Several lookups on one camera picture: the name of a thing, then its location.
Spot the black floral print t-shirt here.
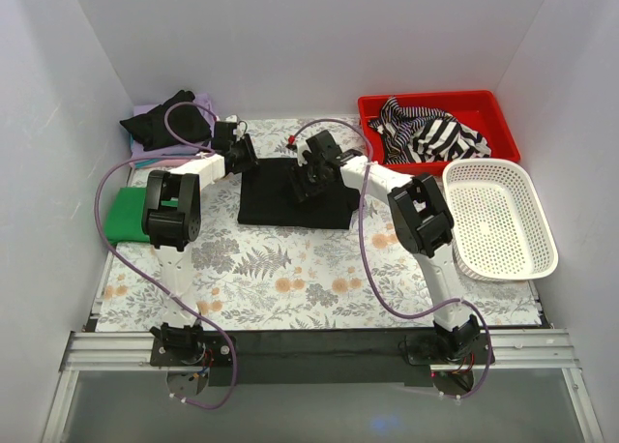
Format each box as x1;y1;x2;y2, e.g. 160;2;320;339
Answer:
237;158;359;230

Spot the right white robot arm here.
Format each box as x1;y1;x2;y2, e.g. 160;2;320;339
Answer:
286;131;480;364

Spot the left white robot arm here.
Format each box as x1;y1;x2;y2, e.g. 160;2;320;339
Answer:
142;117;258;328

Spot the floral patterned table mat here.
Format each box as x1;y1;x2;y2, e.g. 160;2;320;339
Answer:
96;119;543;332

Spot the folded lavender shirt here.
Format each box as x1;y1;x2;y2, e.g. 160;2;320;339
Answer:
128;91;220;167

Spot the folded pink shirt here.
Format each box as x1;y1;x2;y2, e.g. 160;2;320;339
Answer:
130;159;188;169

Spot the black white striped shirt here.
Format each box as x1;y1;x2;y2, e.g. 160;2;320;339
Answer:
368;96;492;164

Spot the folded black shirt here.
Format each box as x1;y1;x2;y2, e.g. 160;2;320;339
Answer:
120;90;212;152

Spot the folded teal shirt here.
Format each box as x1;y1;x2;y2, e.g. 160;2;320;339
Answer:
130;137;167;167

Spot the folded green shirt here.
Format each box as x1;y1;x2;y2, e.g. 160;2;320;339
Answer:
103;187;149;246

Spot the white perforated plastic basket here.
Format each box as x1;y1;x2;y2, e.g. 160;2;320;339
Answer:
442;159;558;281

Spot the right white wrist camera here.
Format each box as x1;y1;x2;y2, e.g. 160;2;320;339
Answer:
286;135;313;167

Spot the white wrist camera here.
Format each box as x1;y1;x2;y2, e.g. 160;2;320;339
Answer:
286;135;313;167
215;115;248;137

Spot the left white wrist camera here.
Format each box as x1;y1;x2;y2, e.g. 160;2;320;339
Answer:
215;115;248;137

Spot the aluminium frame rail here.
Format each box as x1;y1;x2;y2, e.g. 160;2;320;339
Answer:
61;328;580;371

